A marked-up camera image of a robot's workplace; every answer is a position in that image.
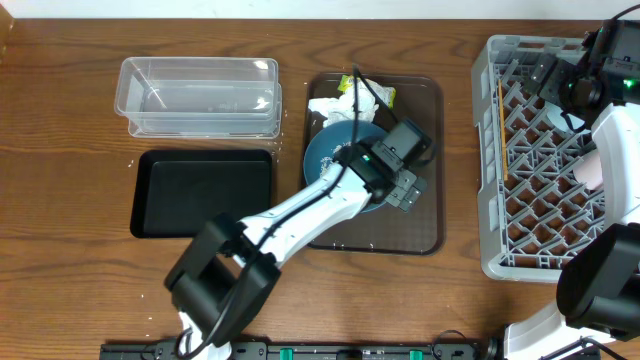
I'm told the pile of white rice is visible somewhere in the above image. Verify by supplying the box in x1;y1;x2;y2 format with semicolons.
320;142;350;176

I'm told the dark blue plate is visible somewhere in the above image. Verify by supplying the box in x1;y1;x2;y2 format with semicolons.
301;121;387;221

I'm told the grey dishwasher rack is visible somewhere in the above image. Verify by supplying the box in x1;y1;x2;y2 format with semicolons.
471;35;605;283

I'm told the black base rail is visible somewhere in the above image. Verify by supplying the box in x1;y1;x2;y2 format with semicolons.
99;340;503;360

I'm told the wooden chopstick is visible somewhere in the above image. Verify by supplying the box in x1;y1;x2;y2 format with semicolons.
497;78;509;183

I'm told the black plastic tray bin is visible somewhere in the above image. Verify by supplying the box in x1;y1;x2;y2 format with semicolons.
130;149;272;238

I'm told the light blue bowl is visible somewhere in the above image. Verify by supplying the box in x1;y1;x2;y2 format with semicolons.
544;102;585;132

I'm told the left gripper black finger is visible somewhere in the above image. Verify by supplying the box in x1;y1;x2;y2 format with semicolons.
385;169;417;208
399;177;427;212

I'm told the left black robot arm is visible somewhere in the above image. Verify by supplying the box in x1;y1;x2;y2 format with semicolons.
164;118;436;359

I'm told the dark brown serving tray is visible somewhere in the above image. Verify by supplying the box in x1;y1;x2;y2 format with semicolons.
309;74;446;256

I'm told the white paper napkin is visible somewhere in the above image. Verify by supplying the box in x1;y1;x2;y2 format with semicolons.
308;98;379;128

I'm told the pink plastic cup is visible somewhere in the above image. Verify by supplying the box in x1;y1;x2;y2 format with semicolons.
573;149;603;190

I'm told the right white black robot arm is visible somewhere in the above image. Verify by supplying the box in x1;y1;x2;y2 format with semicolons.
502;15;639;360

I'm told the clear plastic container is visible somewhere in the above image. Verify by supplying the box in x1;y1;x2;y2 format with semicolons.
114;57;282;139

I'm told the yellow green snack wrapper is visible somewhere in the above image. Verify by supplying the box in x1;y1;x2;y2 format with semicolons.
338;75;397;112

